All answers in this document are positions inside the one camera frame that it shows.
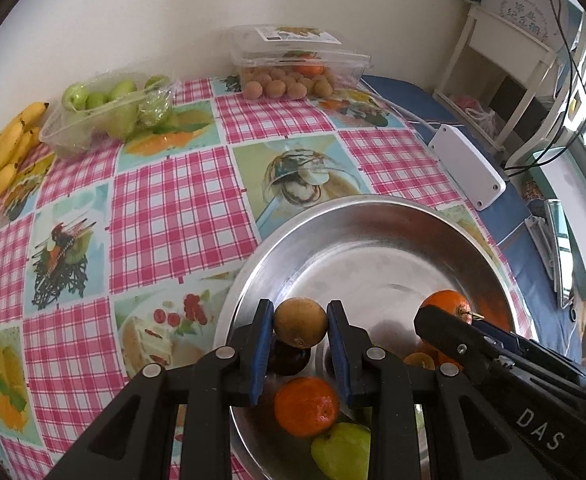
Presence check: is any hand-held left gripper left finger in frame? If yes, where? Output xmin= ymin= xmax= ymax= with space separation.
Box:
xmin=46 ymin=299 xmax=276 ymax=480

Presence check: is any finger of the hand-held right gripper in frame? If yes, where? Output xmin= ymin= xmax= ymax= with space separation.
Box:
xmin=473 ymin=320 xmax=582 ymax=386
xmin=413 ymin=305 xmax=496 ymax=378

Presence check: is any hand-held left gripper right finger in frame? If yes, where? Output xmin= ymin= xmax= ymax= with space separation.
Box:
xmin=326 ymin=300 xmax=548 ymax=480

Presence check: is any dark cherry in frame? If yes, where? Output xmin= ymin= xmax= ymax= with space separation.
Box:
xmin=268 ymin=342 xmax=311 ymax=377

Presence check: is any large orange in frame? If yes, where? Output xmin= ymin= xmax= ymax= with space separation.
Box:
xmin=419 ymin=289 xmax=474 ymax=326

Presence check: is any brown kiwi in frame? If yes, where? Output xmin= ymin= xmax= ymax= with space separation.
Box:
xmin=273 ymin=297 xmax=330 ymax=350
xmin=403 ymin=352 xmax=436 ymax=371

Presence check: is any medium orange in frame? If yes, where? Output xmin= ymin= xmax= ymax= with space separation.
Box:
xmin=274 ymin=376 xmax=341 ymax=438

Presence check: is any round steel plate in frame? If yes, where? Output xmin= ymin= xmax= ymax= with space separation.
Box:
xmin=213 ymin=195 xmax=518 ymax=480

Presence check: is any green apple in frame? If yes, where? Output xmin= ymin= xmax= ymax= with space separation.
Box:
xmin=310 ymin=421 xmax=372 ymax=480

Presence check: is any silver phone stand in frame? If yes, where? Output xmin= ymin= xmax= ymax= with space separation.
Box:
xmin=525 ymin=215 xmax=556 ymax=281

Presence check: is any black smartphone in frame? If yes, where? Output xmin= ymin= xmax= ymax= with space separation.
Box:
xmin=545 ymin=199 xmax=574 ymax=306

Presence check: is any green-edged white board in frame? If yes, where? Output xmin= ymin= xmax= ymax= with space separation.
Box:
xmin=528 ymin=147 xmax=586 ymax=301

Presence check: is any pink checkered printed tablecloth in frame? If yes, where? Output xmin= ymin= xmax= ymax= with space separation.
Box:
xmin=0 ymin=75 xmax=534 ymax=480

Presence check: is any white power box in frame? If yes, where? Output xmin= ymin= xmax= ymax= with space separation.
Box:
xmin=428 ymin=125 xmax=507 ymax=211

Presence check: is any white plastic bag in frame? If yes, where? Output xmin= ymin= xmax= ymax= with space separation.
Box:
xmin=453 ymin=95 xmax=498 ymax=136

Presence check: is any pile of brown longans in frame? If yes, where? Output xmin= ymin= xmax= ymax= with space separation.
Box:
xmin=240 ymin=67 xmax=335 ymax=100

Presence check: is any crumpled clear plastic film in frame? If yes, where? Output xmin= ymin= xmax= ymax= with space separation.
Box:
xmin=138 ymin=85 xmax=176 ymax=126

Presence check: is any white wooden shelf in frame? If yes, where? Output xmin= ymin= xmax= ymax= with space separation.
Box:
xmin=433 ymin=5 xmax=558 ymax=153

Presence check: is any pile of green jujubes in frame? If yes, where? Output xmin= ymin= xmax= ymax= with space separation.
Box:
xmin=62 ymin=74 xmax=174 ymax=141

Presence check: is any orange inside clamshell box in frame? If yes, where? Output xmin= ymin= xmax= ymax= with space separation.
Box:
xmin=293 ymin=60 xmax=326 ymax=78

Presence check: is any clear bag of green fruit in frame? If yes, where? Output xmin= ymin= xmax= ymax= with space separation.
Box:
xmin=39 ymin=72 xmax=176 ymax=158

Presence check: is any clear plastic clamshell box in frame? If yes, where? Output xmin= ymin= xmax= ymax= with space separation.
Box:
xmin=230 ymin=24 xmax=374 ymax=98

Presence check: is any bunch of yellow bananas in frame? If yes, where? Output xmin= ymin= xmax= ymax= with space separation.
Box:
xmin=0 ymin=101 xmax=50 ymax=205

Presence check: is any white printed box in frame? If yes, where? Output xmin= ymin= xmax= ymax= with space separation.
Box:
xmin=483 ymin=0 xmax=568 ymax=51

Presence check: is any black cable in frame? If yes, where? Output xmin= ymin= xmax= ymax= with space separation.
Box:
xmin=503 ymin=0 xmax=586 ymax=176

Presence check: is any white cable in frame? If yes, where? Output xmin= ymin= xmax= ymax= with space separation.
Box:
xmin=363 ymin=87 xmax=454 ymax=128

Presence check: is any white multi-photo frame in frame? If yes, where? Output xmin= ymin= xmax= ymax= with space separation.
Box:
xmin=563 ymin=5 xmax=586 ymax=136

